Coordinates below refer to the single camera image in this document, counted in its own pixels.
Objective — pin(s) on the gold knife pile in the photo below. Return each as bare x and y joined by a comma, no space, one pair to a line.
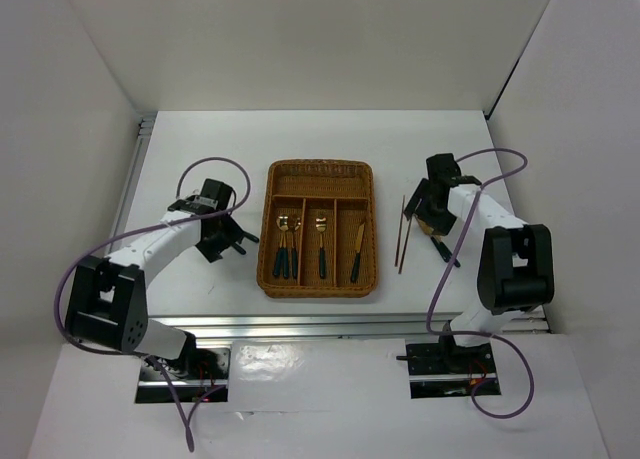
357,249
427,230

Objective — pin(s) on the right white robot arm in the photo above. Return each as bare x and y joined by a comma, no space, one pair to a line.
515,272

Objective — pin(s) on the gold spoon pile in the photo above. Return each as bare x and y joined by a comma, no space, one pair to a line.
285,226

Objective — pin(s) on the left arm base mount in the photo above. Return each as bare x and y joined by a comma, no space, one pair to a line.
204,377

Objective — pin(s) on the aluminium table front rail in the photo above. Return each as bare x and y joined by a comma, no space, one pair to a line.
291,327

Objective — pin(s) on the copper chopstick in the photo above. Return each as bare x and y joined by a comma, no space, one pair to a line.
405,246
400,228

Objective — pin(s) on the right copper chopstick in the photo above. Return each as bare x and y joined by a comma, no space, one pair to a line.
405,246

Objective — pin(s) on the gold spoon green handle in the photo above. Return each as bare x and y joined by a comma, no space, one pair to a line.
294,223
277,269

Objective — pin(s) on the gold knife green handle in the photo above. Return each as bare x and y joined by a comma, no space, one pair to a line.
321,227

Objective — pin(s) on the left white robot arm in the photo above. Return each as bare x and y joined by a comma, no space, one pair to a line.
108,301

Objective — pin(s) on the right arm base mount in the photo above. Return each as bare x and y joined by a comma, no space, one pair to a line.
438,370

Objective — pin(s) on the left copper chopstick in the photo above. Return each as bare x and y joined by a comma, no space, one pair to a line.
400,228

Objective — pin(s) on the aluminium left side rail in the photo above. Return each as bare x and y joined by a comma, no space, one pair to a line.
145,130

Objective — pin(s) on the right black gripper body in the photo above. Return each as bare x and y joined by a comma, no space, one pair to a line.
436,216

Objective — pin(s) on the brown wicker cutlery tray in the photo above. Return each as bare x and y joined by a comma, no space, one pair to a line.
343,192

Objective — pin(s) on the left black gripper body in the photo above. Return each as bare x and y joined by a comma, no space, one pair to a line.
228,232

